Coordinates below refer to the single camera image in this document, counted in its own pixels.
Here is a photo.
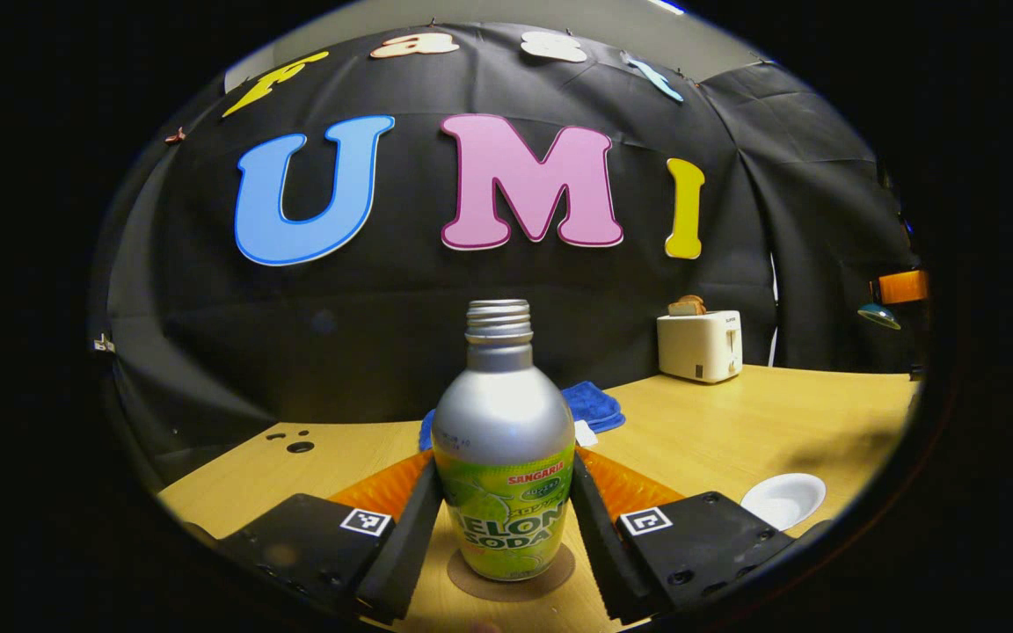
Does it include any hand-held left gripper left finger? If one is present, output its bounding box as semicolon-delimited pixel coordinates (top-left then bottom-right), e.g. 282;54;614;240
181;457;444;625

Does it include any black backdrop cloth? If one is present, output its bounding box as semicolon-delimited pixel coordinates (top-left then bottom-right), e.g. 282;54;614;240
89;22;929;484

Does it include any white toaster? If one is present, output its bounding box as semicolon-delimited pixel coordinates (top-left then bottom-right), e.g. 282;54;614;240
657;309;744;384

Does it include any silver green label water bottle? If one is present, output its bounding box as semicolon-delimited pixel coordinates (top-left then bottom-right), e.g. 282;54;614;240
432;299;576;582

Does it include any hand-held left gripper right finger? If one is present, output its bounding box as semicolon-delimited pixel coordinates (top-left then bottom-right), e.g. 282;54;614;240
570;450;811;625

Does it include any brown round coaster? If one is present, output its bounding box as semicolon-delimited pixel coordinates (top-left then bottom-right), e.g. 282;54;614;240
447;543;576;603

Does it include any blue folded towel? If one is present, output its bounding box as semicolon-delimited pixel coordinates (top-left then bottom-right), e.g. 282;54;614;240
419;381;626;451

